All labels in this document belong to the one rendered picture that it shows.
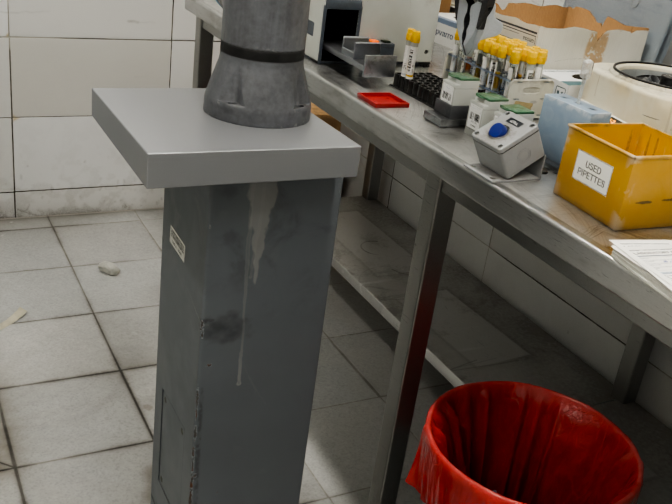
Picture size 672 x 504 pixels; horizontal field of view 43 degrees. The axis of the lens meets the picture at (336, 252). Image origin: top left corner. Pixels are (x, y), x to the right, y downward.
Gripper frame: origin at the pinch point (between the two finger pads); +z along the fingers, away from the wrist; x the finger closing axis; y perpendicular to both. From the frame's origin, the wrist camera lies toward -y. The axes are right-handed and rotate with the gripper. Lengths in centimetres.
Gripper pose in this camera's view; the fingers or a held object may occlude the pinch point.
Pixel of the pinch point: (464, 47)
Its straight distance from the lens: 145.4
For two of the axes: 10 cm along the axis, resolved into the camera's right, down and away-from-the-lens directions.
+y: 8.9, -0.9, 4.4
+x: -4.3, -4.3, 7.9
